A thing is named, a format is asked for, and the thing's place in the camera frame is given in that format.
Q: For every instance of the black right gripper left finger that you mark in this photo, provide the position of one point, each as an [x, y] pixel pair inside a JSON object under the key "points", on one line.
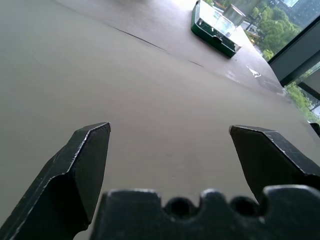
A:
{"points": [[62, 190]]}

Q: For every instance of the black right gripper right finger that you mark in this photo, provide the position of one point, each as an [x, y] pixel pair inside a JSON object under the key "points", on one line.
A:
{"points": [[270, 160]]}

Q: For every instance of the black object at table edge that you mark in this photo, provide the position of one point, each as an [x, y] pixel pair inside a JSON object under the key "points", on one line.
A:
{"points": [[315, 128]]}

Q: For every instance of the green box with clear lid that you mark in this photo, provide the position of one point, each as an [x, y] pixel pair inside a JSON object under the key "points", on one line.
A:
{"points": [[213, 32]]}

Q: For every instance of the grey metal cup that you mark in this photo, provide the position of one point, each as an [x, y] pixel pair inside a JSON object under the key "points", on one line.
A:
{"points": [[235, 12]]}

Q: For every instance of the dark window frame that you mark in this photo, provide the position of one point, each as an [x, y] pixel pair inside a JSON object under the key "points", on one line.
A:
{"points": [[295, 50]]}

